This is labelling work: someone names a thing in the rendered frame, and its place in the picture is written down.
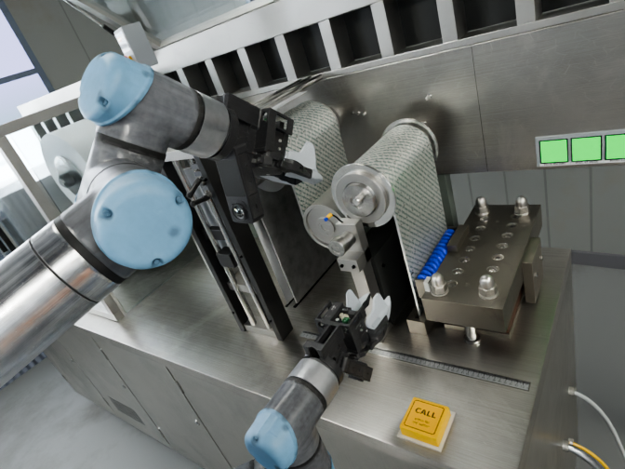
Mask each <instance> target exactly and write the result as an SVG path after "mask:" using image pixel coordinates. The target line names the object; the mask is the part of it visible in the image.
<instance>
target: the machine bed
mask: <svg viewBox="0 0 625 469"><path fill-rule="evenodd" d="M254 238H255V240H256V243H257V245H258V247H259V251H260V253H261V256H262V258H263V259H264V261H265V264H266V266H267V268H268V271H269V273H270V275H271V278H272V280H273V283H274V285H275V287H276V290H277V292H278V294H279V296H280V299H281V301H282V303H283V305H284V307H285V306H286V305H287V303H286V299H285V297H284V294H283V292H282V290H281V288H280V286H279V284H278V281H277V279H276V277H275V274H274V272H273V268H272V267H271V264H270V262H269V260H268V257H267V255H266V253H265V250H264V248H263V246H262V244H261V242H260V240H259V237H254ZM541 254H542V256H543V261H542V266H543V279H542V282H541V286H540V289H539V294H538V298H537V301H536V303H530V302H525V296H524V298H523V301H522V304H521V307H520V311H519V314H518V316H517V319H516V322H515V325H514V328H513V331H512V335H511V338H510V339H505V338H501V337H495V336H489V335H485V334H479V333H478V334H479V335H480V337H481V340H480V342H479V343H477V344H474V345H470V344H468V343H466V342H465V341H464V335H465V334H466V332H465V331H463V330H457V329H452V328H445V325H444V323H442V322H436V321H435V322H434V324H433V325H432V328H431V330H430V332H429V334H428V336H426V335H421V334H416V333H411V332H410V331H409V328H408V324H407V321H406V320H407V318H408V317H409V315H410V313H411V311H412V310H413V308H414V306H415V304H416V303H415V299H414V295H413V293H412V294H411V296H410V298H409V299H408V301H407V303H406V305H405V307H404V308H403V310H402V312H401V313H400V314H399V315H398V317H397V319H396V320H395V322H394V324H393V325H392V328H391V330H390V331H389V333H388V335H387V336H386V338H385V339H384V341H383V343H380V342H379V343H378V344H377V345H376V346H375V347H378V348H383V349H387V350H391V351H395V352H399V353H404V354H408V355H415V356H419V357H424V358H428V359H431V360H436V361H440V362H445V363H448V364H452V365H457V366H461V367H465V368H469V369H477V370H481V371H485V372H489V373H493V374H498V375H501V376H506V377H510V378H514V379H518V380H522V381H527V382H531V384H530V388H529V392H527V391H524V390H520V389H516V388H512V387H509V386H504V385H500V384H496V383H493V382H486V381H481V380H477V379H474V378H470V377H466V376H462V375H458V374H454V373H450V372H446V371H442V370H439V369H434V368H427V367H423V366H420V365H416V364H411V363H407V362H404V361H400V360H396V359H392V358H388V357H384V356H380V355H373V354H370V353H366V356H363V357H361V358H359V360H360V361H362V362H364V363H366V364H367V365H368V366H369V367H371V368H372V369H373V371H372V375H371V379H370V382H366V381H363V382H359V381H358V382H356V381H354V380H353V379H351V378H348V375H346V374H344V373H343V380H342V382H341V383H340V385H339V389H338V391H337V393H336V394H335V396H334V397H333V399H332V400H331V402H330V404H329V405H328V407H327V408H326V410H325V411H324V413H323V415H322V416H321V418H320V419H319V421H318V423H317V424H316V425H315V426H317V427H320V428H322V429H325V430H327V431H329V432H332V433H334V434H337V435H339V436H343V437H346V438H348V439H350V440H352V441H355V442H357V443H360V444H362V445H365V446H367V447H370V448H372V449H376V450H378V451H381V452H383V453H386V454H388V455H391V456H393V457H395V458H397V459H400V460H402V461H405V462H409V463H411V464H414V465H416V466H418V467H421V468H423V469H525V461H526V457H527V453H528V449H529V445H530V440H531V436H532V432H533V428H534V424H535V419H536V416H537V411H538V407H539V400H540V396H541V391H542V387H543V383H544V379H545V375H546V371H547V367H548V363H549V358H550V354H551V350H552V343H553V338H554V334H555V331H556V326H557V322H558V318H559V314H560V310H561V305H562V301H563V297H564V293H565V285H566V281H567V278H568V273H569V269H570V265H571V248H541ZM349 289H351V290H352V292H353V293H354V295H355V296H356V297H357V299H360V298H359V295H358V292H357V289H356V286H355V284H354V281H353V278H352V273H351V272H347V271H341V270H340V268H339V263H338V260H337V259H335V260H334V261H333V263H332V264H331V265H330V266H329V267H328V268H327V269H326V271H325V272H324V273H323V274H322V275H321V277H320V278H319V279H318V280H317V281H316V282H315V283H314V285H313V286H312V287H311V288H310V289H309V291H308V292H307V293H306V294H305V295H304V296H303V297H302V299H301V300H300V301H299V302H298V303H296V302H295V300H294V301H293V302H291V303H290V304H289V305H288V306H287V307H285V309H286V313H287V315H288V318H289V320H290V322H291V325H292V327H293V329H292V331H291V332H290V333H289V334H288V335H287V337H286V338H285V339H284V340H283V341H278V340H277V338H274V337H271V336H267V335H263V334H259V333H256V332H252V331H248V330H247V331H242V330H241V329H240V328H239V326H238V324H237V322H236V320H235V318H234V316H233V314H232V311H231V309H230V307H229V305H228V303H227V302H226V301H225V299H224V297H223V295H222V293H221V291H220V289H219V286H218V284H217V282H216V280H215V278H214V277H212V276H211V274H210V272H209V271H208V269H207V267H206V264H205V262H204V260H203V258H202V256H201V254H200V255H198V256H197V257H196V258H195V259H193V260H192V261H191V262H189V263H188V264H187V265H186V266H184V267H183V268H182V269H181V270H179V271H178V272H177V273H176V274H174V275H173V276H172V277H170V278H169V279H168V280H167V281H166V282H165V283H164V284H163V285H161V286H160V287H159V288H157V289H156V290H155V291H154V292H152V293H151V294H150V295H149V296H147V297H146V298H145V299H144V300H142V301H141V302H140V303H138V304H137V305H136V306H135V307H133V308H132V309H131V310H130V311H128V312H127V313H126V312H125V310H124V309H123V307H122V306H121V304H120V303H119V301H118V300H117V299H116V298H115V296H114V294H113V292H111V293H110V294H111V296H112V297H113V299H114V301H115V302H116V304H117V305H118V307H119V308H120V310H121V311H122V313H123V315H124V317H123V318H122V319H120V320H119V321H118V322H117V321H114V320H111V319H108V318H105V317H102V316H99V315H94V314H91V313H87V314H85V315H84V316H83V317H82V318H81V319H80V320H78V321H77V322H76V323H75V324H74V325H73V326H71V327H70V329H73V330H75V331H78V332H80V333H83V334H85V335H87V336H89V337H92V338H94V339H97V340H99V341H102V342H106V343H108V344H110V345H113V346H115V347H118V348H120V349H123V350H125V351H128V352H130V353H132V354H134V355H138V356H141V357H143V358H146V359H148V360H151V361H153V362H155V363H158V364H160V365H163V366H165V367H168V368H170V369H174V370H176V371H178V372H181V373H183V374H186V375H188V376H191V377H193V378H195V379H198V380H200V381H203V382H207V383H209V384H212V385H214V386H217V387H219V388H221V389H223V390H226V391H228V392H231V393H233V394H236V395H239V396H242V397H244V398H247V399H249V400H252V401H254V402H257V403H259V404H261V405H263V406H266V405H267V404H268V402H269V401H270V400H271V398H272V397H273V395H274V394H275V393H276V391H277V390H278V389H279V388H280V386H281V385H282V384H283V382H284V381H285V380H286V378H287V377H288V376H289V374H290V373H291V372H292V370H293V369H294V368H295V366H296V365H297V364H298V363H299V362H300V360H301V359H302V358H303V357H304V356H305V355H306V353H305V350H304V348H303V345H304V343H305V342H306V341H307V340H308V341H312V342H314V340H311V339H307V338H303V337H300V336H299V335H300V334H301V332H302V331H303V330H305V331H309V332H313V333H317V334H320V333H319V331H318V328H317V326H316V324H315V322H314V319H315V318H316V317H317V315H318V314H319V313H320V312H321V310H322V309H323V308H324V307H325V305H326V304H327V302H328V301H331V302H332V304H333V303H334V302H343V305H344V306H345V307H346V292H347V291H348V290H349ZM413 397H416V398H420V399H423V400H427V401H430V402H433V403H436V404H439V405H443V406H446V407H449V410H450V411H453V412H456V415H455V418H454V420H453V422H452V424H451V427H450V430H449V432H448V435H447V438H446V440H445V443H444V446H443V449H442V451H441V452H439V451H436V450H433V449H429V448H426V447H423V446H421V445H419V444H416V443H413V442H411V441H408V440H405V439H403V438H400V437H398V436H397V434H398V432H399V430H400V424H401V422H402V420H403V418H404V417H405V415H406V412H407V410H408V408H409V405H410V403H411V401H412V399H413Z"/></svg>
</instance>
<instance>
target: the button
mask: <svg viewBox="0 0 625 469"><path fill-rule="evenodd" d="M450 416H451V414H450V410H449V407H446V406H443V405H439V404H436V403H433V402H430V401H427V400H423V399H420V398H416V397H413V399H412V401H411V403H410V405H409V408H408V410H407V412H406V415H405V417H404V418H403V420H402V422H401V424H400V429H401V432H402V435H404V436H409V437H412V438H414V439H417V440H419V441H422V442H425V443H427V444H430V445H433V446H436V447H439V445H440V442H441V440H442V437H443V434H444V432H445V429H446V426H447V424H448V421H449V419H450Z"/></svg>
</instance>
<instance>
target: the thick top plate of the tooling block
mask: <svg viewBox="0 0 625 469"><path fill-rule="evenodd" d="M514 206H515V205H488V207H489V210H490V212H489V213H488V214H486V215H484V216H478V215H476V214H475V208H474V207H475V205H474V207H473V209H472V211H471V213H470V215H469V217H468V218H467V220H466V221H465V223H464V224H466V225H469V229H470V231H469V233H468V234H467V236H466V238H465V240H464V242H463V244H462V245H461V247H460V249H459V252H447V254H446V255H445V258H444V260H443V261H442V263H441V265H440V267H439V268H438V270H437V272H436V273H439V274H441V275H442V276H443V277H444V280H445V281H446V283H447V287H448V289H449V291H448V293H447V294H446V295H445V296H442V297H435V296H433V295H432V294H431V292H428V291H425V292H424V294H423V296H422V298H421V300H422V304H423V308H424V312H425V316H426V319H427V320H431V321H436V322H442V323H447V324H453V325H459V326H464V327H470V328H480V329H486V330H491V331H496V332H502V333H506V331H507V328H508V326H509V323H510V320H511V317H512V312H513V309H514V306H515V304H516V301H517V299H518V296H519V293H520V290H521V287H522V285H523V282H524V277H523V267H522V261H523V258H524V255H525V252H526V249H527V246H528V243H529V241H530V238H531V237H539V233H540V230H541V227H542V215H541V205H529V209H530V213H529V214H528V215H525V216H516V215H515V214H514ZM482 275H491V276H492V277H493V279H494V282H495V283H496V284H497V290H498V292H499V295H498V296H497V298H495V299H493V300H484V299H482V298H480V297H479V294H478V293H479V288H478V287H479V285H480V283H479V281H480V278H481V276H482Z"/></svg>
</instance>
